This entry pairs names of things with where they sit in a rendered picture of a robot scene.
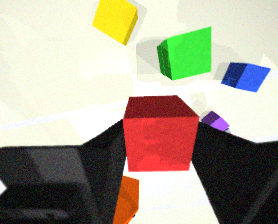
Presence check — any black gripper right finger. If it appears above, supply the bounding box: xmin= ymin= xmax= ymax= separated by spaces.
xmin=191 ymin=121 xmax=278 ymax=224

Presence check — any yellow block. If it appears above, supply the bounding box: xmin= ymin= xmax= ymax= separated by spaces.
xmin=92 ymin=0 xmax=138 ymax=46

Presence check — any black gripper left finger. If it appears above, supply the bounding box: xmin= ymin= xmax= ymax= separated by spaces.
xmin=0 ymin=118 xmax=127 ymax=224

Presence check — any small purple block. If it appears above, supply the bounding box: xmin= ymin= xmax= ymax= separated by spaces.
xmin=201 ymin=110 xmax=229 ymax=131

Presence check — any green block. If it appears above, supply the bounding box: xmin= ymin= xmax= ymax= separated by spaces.
xmin=161 ymin=26 xmax=212 ymax=81
xmin=157 ymin=44 xmax=165 ymax=76

